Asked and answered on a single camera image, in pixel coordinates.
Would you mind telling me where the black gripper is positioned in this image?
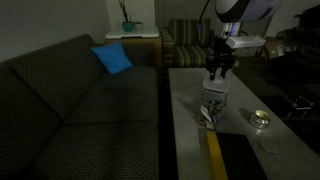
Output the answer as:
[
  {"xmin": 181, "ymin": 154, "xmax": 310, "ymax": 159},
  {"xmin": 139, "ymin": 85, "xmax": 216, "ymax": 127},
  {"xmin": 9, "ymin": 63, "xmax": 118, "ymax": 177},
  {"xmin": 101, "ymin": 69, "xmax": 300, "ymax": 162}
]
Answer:
[{"xmin": 204, "ymin": 35, "xmax": 238, "ymax": 82}]

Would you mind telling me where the white container lid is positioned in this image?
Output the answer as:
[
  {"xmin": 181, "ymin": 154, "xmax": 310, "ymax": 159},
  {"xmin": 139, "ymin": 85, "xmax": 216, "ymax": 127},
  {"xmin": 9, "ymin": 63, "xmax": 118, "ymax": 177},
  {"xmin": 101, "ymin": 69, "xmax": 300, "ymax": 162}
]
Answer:
[{"xmin": 202, "ymin": 75, "xmax": 231, "ymax": 94}]

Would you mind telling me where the transparent container with contents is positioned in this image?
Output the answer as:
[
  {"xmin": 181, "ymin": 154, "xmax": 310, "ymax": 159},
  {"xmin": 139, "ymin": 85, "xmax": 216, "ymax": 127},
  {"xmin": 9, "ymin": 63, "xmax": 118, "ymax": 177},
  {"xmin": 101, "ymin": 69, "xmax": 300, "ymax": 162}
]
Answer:
[{"xmin": 199, "ymin": 89, "xmax": 229, "ymax": 132}]

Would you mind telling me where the striped armchair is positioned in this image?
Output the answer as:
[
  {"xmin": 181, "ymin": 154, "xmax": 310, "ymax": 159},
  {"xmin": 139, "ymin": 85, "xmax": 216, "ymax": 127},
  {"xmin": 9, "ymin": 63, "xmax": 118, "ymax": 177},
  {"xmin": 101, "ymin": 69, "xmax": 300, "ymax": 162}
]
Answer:
[{"xmin": 160, "ymin": 18, "xmax": 221, "ymax": 69}]

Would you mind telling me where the cardboard box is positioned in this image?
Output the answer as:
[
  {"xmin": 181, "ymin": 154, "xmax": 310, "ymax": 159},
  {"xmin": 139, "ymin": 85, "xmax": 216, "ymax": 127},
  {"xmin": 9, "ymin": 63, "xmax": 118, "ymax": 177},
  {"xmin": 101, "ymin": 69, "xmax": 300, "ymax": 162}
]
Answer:
[{"xmin": 261, "ymin": 36, "xmax": 286, "ymax": 60}]

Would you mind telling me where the glass candle jar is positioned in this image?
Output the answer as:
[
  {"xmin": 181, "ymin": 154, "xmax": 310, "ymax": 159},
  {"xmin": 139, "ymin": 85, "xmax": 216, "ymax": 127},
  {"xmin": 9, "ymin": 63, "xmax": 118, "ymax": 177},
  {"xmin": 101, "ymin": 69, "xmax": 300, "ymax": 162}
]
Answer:
[{"xmin": 249, "ymin": 109, "xmax": 271, "ymax": 130}]

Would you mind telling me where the wooden side table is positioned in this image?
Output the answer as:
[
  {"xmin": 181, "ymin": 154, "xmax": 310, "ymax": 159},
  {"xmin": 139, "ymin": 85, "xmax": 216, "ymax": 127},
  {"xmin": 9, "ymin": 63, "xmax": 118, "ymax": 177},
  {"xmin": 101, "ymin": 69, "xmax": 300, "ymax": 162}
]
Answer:
[{"xmin": 104, "ymin": 35, "xmax": 164, "ymax": 68}]

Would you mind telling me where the black device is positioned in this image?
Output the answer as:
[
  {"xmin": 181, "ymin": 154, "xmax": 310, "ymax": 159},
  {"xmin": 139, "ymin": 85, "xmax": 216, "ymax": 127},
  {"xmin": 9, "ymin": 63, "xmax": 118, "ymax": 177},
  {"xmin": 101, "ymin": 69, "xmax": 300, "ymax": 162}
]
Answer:
[{"xmin": 283, "ymin": 94, "xmax": 315, "ymax": 111}]

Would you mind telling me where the round grey coaster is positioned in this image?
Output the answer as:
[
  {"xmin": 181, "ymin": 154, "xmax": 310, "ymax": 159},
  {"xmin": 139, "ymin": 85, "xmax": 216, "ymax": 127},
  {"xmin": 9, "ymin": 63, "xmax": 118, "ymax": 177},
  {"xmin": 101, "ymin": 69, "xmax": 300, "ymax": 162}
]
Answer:
[{"xmin": 259, "ymin": 139, "xmax": 280, "ymax": 155}]

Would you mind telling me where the plant in teal pot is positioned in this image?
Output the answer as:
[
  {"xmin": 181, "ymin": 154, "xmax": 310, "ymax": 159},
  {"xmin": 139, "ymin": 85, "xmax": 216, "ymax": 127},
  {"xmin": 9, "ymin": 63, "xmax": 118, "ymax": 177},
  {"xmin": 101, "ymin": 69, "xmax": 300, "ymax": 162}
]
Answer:
[{"xmin": 118, "ymin": 0, "xmax": 136, "ymax": 33}]

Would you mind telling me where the blue cushion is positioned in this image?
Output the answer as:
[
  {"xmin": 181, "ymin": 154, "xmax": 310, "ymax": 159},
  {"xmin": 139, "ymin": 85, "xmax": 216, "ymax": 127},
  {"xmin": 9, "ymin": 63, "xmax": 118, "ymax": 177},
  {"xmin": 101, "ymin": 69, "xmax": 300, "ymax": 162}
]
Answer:
[{"xmin": 90, "ymin": 40, "xmax": 133, "ymax": 75}]

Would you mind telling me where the dark grey sofa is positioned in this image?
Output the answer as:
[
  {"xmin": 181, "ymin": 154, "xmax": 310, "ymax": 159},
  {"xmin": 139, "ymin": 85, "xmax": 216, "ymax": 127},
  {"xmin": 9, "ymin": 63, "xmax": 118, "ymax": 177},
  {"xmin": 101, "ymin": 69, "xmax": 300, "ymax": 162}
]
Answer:
[{"xmin": 0, "ymin": 33, "xmax": 164, "ymax": 180}]

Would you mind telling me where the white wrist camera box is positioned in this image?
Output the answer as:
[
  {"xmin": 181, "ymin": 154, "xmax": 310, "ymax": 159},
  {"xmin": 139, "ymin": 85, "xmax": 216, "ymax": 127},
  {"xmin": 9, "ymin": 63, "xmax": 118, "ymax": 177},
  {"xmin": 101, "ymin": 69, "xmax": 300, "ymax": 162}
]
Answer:
[{"xmin": 225, "ymin": 35, "xmax": 267, "ymax": 49}]

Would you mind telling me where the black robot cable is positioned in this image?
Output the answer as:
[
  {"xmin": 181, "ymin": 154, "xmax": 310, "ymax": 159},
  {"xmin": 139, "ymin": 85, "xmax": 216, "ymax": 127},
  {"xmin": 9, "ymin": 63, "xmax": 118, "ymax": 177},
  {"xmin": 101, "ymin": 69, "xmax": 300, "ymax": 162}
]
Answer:
[{"xmin": 196, "ymin": 0, "xmax": 212, "ymax": 34}]

